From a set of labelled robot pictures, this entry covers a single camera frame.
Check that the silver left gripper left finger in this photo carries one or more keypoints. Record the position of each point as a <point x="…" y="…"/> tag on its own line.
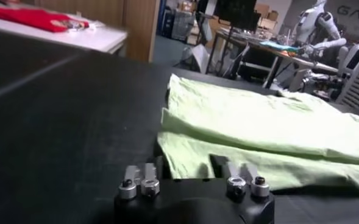
<point x="148" y="176"/>

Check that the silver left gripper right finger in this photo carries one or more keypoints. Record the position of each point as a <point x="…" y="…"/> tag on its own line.
<point x="235" y="182"/>

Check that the light green t-shirt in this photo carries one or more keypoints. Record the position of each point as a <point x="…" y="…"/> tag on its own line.
<point x="258" y="121"/>

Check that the black leather table cover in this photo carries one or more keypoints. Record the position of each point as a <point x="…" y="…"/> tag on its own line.
<point x="14" y="58"/>
<point x="75" y="137"/>

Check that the white reflector board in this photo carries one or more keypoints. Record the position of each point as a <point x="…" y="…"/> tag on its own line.
<point x="200" y="58"/>

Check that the green and teal cloth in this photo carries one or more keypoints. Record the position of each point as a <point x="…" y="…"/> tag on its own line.
<point x="279" y="46"/>

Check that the brown desk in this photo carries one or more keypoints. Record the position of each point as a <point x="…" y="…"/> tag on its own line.
<point x="231" y="35"/>

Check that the wooden partition screen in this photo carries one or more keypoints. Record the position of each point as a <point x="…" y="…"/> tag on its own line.
<point x="139" y="27"/>

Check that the white side table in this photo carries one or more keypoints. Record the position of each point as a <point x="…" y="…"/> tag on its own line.
<point x="84" y="38"/>

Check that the black monitor on stand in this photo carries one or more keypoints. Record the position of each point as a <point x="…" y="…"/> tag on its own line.
<point x="237" y="12"/>

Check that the white humanoid robot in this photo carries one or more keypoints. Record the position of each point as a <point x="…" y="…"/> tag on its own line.
<point x="319" y="24"/>

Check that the folded red shirt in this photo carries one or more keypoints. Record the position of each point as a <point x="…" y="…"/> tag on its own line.
<point x="30" y="16"/>

